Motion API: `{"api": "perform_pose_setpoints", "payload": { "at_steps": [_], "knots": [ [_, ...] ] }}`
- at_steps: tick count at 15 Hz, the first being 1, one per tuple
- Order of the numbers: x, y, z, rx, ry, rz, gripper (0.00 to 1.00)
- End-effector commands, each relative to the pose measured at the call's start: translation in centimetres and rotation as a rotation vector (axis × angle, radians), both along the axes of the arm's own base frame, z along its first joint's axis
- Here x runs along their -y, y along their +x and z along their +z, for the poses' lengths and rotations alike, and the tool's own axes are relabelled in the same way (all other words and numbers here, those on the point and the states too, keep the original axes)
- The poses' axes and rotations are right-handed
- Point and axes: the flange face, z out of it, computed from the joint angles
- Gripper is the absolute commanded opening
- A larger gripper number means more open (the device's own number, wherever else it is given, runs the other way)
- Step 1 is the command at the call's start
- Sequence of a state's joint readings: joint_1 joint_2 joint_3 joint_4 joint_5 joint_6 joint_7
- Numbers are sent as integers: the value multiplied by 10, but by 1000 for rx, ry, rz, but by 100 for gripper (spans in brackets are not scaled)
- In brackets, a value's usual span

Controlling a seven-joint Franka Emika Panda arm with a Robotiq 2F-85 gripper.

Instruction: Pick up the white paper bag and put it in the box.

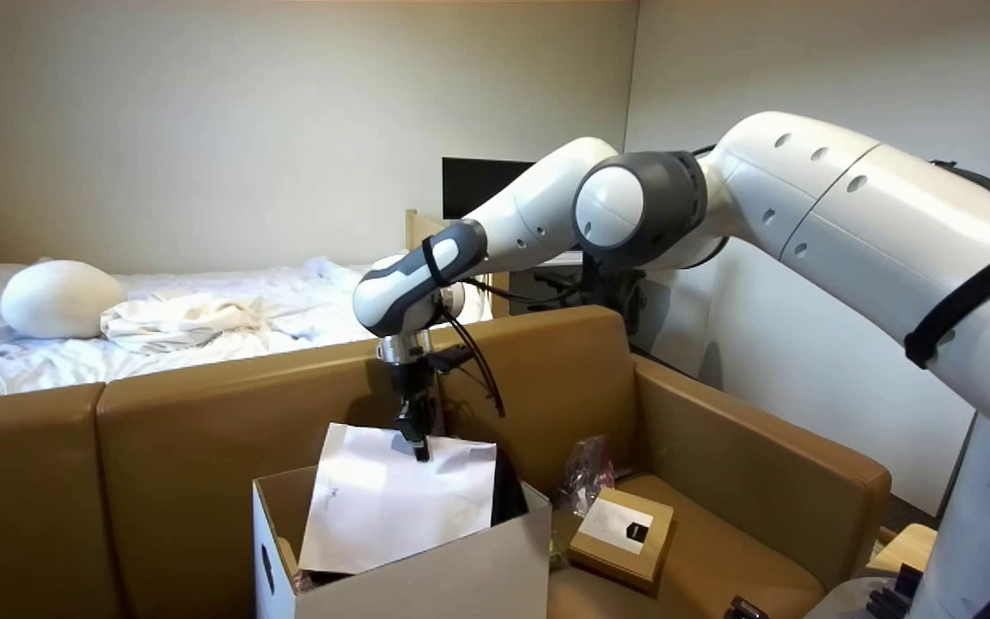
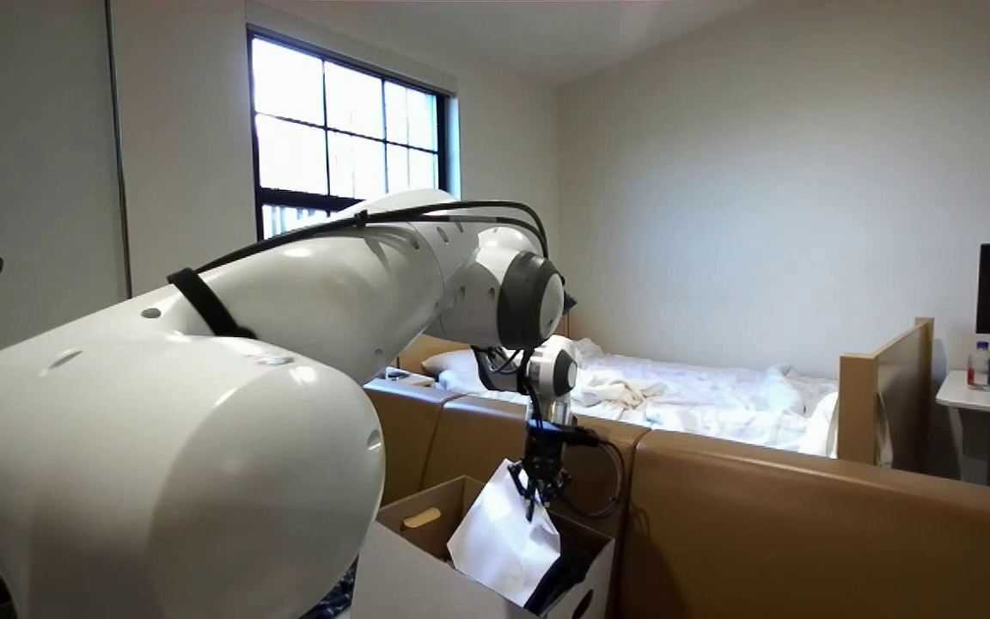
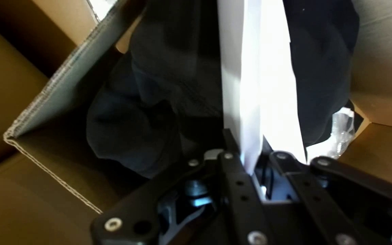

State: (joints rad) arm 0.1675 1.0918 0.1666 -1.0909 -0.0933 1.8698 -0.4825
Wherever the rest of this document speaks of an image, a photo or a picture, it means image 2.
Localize wooden bed frame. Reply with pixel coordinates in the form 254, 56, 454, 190
394, 314, 941, 475

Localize small clear water bottle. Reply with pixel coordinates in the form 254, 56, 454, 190
966, 336, 990, 392

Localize black framed window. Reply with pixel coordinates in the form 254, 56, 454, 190
244, 23, 460, 245

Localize white desk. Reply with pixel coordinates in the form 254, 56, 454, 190
932, 369, 990, 489

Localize white rumpled bedding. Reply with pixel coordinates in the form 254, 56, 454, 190
419, 334, 844, 457

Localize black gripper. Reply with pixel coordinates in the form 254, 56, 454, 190
508, 441, 575, 527

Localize white cardboard box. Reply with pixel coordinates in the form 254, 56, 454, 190
336, 471, 624, 619

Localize blue patterned cloth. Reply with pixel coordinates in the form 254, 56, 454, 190
310, 559, 364, 619

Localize black strap on arm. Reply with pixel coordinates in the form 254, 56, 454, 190
161, 262, 262, 344

